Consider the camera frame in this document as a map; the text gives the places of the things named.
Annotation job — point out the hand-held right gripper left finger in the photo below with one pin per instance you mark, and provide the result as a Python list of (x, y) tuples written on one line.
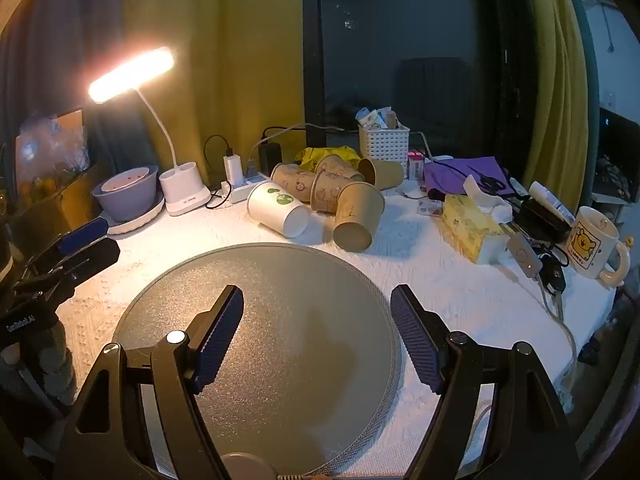
[(216, 345)]

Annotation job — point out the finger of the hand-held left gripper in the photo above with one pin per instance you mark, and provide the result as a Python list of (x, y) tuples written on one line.
[(82, 235), (85, 260)]

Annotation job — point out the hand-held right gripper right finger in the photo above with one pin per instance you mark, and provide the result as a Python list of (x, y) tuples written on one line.
[(416, 342)]

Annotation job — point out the brown paper cup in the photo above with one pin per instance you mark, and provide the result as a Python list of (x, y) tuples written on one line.
[(292, 180), (387, 172), (357, 212), (327, 192), (336, 164)]

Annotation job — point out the white cup with green print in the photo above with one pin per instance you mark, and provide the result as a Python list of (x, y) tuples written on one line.
[(275, 207)]

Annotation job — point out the brown cardboard box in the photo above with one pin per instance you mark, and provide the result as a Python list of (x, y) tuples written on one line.
[(60, 200)]

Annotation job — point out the purple bowl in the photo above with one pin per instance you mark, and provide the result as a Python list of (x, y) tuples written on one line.
[(125, 202)]

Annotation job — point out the white round plate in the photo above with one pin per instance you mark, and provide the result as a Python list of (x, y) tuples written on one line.
[(142, 220)]

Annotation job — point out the white textured tablecloth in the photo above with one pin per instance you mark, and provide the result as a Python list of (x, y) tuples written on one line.
[(450, 290)]

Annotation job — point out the white inner bowl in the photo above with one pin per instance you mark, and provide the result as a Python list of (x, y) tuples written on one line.
[(125, 180)]

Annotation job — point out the round grey tray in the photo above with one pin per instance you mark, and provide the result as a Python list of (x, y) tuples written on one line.
[(300, 310)]

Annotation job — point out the clear plastic bag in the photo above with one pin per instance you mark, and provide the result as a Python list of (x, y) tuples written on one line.
[(50, 150)]

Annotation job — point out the white desk lamp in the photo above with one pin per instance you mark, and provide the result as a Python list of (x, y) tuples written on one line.
[(185, 195)]

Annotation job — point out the yellow tissue box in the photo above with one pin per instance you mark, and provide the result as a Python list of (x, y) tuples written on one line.
[(467, 225)]

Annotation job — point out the small blister pack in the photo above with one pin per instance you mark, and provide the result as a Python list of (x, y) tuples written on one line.
[(430, 207)]

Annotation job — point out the grey key fob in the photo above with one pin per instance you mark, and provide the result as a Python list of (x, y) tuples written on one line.
[(522, 255)]

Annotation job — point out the black car key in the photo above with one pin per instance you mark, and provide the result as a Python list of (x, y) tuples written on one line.
[(554, 275)]

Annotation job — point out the white power strip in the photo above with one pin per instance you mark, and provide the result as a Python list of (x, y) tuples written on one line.
[(245, 191)]

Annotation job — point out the white charger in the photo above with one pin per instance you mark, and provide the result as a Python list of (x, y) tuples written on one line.
[(233, 167)]

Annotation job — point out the purple cloth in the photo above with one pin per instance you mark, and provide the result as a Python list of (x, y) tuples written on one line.
[(452, 172)]

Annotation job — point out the black case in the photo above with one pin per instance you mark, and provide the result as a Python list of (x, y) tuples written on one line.
[(540, 220)]

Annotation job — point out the black scissors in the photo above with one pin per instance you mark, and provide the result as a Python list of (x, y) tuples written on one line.
[(492, 183)]

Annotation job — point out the small pink box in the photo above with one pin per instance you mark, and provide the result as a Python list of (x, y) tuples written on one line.
[(415, 165)]

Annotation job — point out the dark grey curtain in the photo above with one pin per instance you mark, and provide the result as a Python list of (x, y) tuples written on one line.
[(45, 60)]

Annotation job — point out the white tube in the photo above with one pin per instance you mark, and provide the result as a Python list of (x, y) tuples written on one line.
[(550, 202)]

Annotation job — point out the black power adapter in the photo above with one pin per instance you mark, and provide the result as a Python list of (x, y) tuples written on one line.
[(270, 157)]

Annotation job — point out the white plastic basket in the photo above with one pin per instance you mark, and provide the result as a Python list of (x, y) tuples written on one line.
[(384, 142)]

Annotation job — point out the cream mug with bear print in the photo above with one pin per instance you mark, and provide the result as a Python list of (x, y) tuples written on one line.
[(592, 242)]

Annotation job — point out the yellow plastic bag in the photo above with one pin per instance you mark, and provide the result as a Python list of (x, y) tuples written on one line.
[(325, 152)]

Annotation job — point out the small beige packet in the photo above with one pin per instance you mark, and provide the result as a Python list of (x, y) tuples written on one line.
[(392, 119)]

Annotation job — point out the yellow curtain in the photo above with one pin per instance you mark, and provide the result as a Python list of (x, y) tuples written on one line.
[(225, 60), (560, 85)]

